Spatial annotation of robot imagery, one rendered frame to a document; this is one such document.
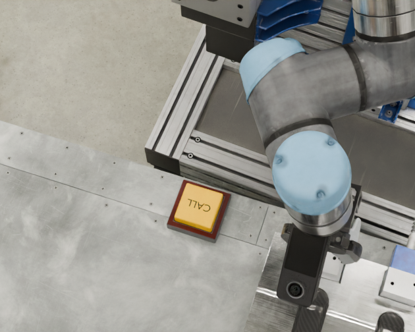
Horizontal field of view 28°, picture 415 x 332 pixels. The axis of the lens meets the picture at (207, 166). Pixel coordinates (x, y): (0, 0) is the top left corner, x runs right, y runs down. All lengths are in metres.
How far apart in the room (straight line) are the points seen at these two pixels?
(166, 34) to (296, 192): 1.62
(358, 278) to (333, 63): 0.41
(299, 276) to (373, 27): 0.31
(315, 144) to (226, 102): 1.24
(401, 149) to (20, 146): 1.00
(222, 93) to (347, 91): 1.19
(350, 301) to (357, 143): 0.88
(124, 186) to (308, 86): 0.54
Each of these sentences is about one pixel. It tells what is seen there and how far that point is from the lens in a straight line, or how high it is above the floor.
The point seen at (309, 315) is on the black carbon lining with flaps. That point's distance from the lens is 1.18.
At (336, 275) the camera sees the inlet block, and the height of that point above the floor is 0.95.
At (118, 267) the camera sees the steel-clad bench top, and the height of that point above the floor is 0.80.
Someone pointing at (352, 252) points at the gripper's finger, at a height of 1.05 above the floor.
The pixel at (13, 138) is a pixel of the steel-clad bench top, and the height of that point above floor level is 0.80.
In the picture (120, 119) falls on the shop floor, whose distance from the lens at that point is 2.27.
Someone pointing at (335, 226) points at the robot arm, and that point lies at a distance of 0.92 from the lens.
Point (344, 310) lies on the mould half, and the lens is 1.18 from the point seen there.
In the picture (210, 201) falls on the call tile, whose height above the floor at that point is 0.84.
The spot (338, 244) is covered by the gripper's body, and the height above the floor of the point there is 1.07.
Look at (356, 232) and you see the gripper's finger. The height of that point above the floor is 0.99.
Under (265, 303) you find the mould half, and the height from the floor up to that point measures 0.89.
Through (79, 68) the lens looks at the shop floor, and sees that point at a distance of 2.36.
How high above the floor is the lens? 2.03
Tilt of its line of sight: 68 degrees down
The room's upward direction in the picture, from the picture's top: 2 degrees counter-clockwise
